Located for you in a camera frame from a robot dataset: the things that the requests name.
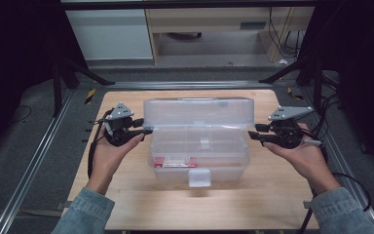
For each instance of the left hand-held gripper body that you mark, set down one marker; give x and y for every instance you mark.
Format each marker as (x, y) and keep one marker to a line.
(120, 128)

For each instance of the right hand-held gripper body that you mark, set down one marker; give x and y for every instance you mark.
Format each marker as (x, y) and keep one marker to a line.
(285, 130)

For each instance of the red and white carton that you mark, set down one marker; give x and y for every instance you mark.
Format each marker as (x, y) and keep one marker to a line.
(175, 162)

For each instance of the clear plastic storage box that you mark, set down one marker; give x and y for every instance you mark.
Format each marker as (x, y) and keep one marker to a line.
(199, 139)

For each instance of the person's left hand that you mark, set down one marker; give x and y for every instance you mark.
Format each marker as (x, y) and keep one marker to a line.
(108, 162)

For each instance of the person's right hand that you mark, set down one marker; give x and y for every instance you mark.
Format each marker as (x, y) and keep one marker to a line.
(308, 162)

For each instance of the grey right gripper plug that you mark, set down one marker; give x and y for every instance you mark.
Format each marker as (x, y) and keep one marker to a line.
(312, 142)

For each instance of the yellow black tape strip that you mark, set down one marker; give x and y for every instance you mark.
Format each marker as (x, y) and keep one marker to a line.
(90, 96)
(294, 94)

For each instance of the black metal stand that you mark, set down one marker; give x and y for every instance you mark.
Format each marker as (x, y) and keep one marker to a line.
(58, 84)
(311, 74)

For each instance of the small white floor object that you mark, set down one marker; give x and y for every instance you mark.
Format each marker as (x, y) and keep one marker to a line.
(283, 61)

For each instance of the white cabinet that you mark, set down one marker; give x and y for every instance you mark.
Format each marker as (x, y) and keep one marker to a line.
(110, 34)

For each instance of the dark round object under desk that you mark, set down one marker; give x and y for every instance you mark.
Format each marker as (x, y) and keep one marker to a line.
(185, 35)

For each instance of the light wooden desk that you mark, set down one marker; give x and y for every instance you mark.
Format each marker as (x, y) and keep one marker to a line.
(207, 19)

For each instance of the short metal floor rail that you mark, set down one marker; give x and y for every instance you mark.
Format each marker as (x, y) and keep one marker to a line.
(175, 85)

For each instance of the grey table bracket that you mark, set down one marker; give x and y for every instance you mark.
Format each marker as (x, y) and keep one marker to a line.
(307, 204)
(64, 205)

